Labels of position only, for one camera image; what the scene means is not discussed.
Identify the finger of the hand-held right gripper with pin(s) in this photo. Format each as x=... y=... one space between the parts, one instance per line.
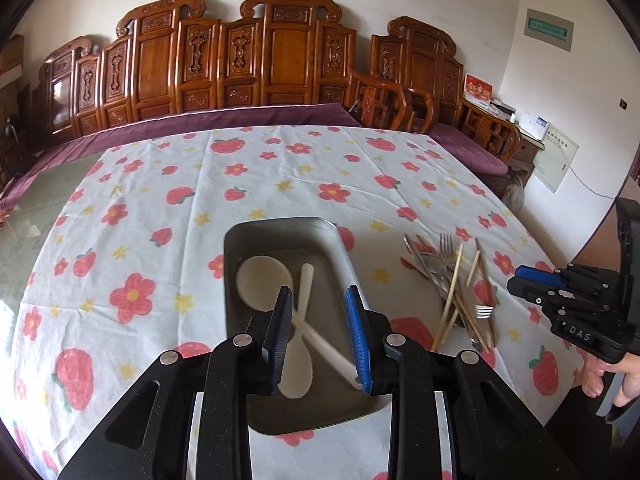
x=527 y=292
x=537 y=275

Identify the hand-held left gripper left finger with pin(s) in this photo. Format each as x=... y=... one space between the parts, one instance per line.
x=280 y=345

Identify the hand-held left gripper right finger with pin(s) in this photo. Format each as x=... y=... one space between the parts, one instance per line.
x=359 y=345

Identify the pile of forks and chopsticks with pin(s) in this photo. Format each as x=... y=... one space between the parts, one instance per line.
x=483 y=311

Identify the rectangular metal tray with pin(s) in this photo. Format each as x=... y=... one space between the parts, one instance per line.
x=280 y=240

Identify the person's right hand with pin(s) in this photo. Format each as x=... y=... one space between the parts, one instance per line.
x=592 y=377

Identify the white plastic spoon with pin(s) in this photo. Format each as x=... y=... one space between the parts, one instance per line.
x=296 y=372

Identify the white round rice paddle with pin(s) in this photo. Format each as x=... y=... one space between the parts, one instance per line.
x=262 y=282

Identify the brown wooden board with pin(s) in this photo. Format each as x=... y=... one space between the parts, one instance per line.
x=597 y=240

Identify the person's dark trouser leg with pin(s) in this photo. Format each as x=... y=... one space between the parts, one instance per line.
x=580 y=440

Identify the floral strawberry tablecloth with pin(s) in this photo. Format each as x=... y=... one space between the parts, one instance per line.
x=200 y=240

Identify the short purple seat cushion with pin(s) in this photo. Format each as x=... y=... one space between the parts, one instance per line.
x=470 y=152

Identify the white box with blue label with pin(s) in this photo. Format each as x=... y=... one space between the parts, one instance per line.
x=532 y=127

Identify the stack of papers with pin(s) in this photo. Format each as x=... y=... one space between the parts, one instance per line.
x=502 y=109

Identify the red desk calendar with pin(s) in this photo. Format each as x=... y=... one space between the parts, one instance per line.
x=477 y=90

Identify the carved wooden armchair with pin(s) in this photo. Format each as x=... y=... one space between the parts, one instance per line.
x=425 y=70

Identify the carved wooden bench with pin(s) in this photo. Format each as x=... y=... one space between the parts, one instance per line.
x=290 y=55

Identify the cardboard box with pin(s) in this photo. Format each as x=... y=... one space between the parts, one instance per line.
x=12 y=52

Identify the white wall distribution box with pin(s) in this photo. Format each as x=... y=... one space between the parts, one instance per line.
x=557 y=160

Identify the grey wall panel green label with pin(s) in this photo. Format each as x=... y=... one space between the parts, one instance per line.
x=548 y=29

